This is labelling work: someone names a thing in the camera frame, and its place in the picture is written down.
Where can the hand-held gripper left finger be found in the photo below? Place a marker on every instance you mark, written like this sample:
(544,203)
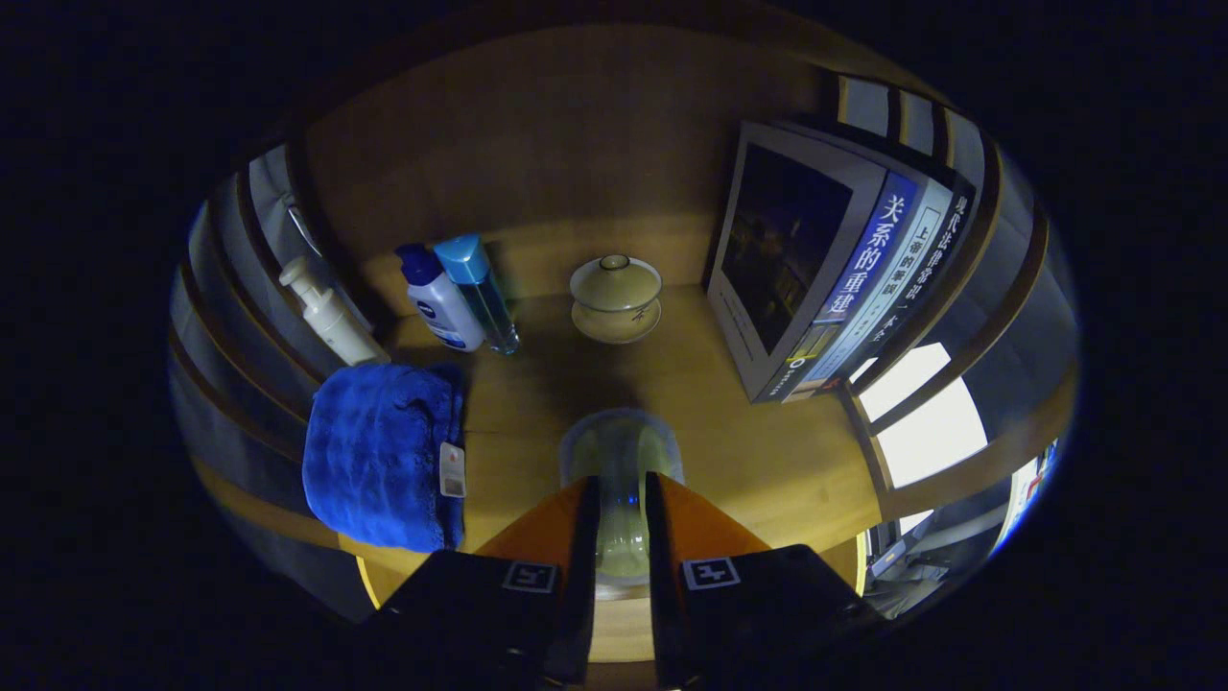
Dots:
(580,614)

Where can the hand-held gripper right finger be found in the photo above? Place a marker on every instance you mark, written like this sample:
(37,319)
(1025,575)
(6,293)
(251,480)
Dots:
(662,624)

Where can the wooden countertop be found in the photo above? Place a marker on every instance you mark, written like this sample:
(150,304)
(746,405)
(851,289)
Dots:
(729,451)

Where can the wooden cabinet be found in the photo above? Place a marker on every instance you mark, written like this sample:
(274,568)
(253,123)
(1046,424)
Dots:
(556,144)

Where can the blue towel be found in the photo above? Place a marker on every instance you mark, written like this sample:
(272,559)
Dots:
(374,451)

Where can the beige lidded teacup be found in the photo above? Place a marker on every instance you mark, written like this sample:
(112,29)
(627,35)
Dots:
(614,283)

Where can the white bottle blue cap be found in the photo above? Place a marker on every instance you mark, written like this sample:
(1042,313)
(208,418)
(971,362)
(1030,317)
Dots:
(443,307)

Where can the teal clear bottle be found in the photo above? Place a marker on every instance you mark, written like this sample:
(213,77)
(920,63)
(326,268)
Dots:
(480,288)

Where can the white pump bottle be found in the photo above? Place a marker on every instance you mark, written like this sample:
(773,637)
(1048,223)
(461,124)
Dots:
(336,326)

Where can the blue spine book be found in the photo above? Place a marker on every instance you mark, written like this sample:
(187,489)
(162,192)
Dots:
(787,240)

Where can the pale spine book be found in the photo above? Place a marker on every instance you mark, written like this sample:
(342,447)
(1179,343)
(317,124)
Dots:
(902,259)

